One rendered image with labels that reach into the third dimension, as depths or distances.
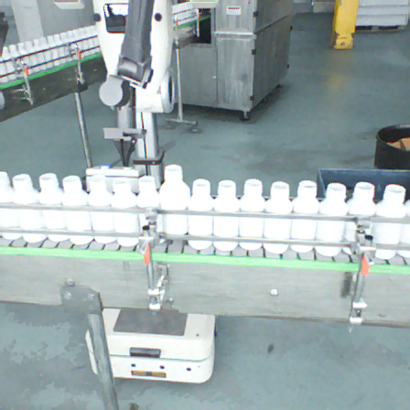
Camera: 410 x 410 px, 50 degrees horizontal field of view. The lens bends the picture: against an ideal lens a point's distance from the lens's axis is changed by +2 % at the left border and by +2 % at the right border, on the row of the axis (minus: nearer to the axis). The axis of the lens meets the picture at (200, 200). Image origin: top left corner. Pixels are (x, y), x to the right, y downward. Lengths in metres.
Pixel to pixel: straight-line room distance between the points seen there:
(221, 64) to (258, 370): 3.32
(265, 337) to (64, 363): 0.93
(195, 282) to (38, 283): 0.39
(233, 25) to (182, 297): 3.71
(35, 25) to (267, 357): 5.76
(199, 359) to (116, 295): 0.80
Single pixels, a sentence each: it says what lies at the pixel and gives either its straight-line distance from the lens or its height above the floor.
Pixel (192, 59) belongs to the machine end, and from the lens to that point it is 4.78.
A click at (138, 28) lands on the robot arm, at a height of 1.45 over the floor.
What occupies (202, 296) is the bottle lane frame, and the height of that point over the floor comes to 0.88.
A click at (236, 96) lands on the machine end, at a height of 0.27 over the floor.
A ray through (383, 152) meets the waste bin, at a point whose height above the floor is 0.58.
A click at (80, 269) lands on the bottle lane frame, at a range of 1.10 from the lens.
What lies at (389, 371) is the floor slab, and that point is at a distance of 2.19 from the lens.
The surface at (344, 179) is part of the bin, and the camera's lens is 1.57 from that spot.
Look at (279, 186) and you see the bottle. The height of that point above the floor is 1.16.
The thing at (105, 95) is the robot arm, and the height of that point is 1.32.
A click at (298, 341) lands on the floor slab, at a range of 2.19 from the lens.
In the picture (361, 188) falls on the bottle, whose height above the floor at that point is 1.15.
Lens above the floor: 1.61
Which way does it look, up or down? 30 degrees down
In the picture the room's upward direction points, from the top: 2 degrees counter-clockwise
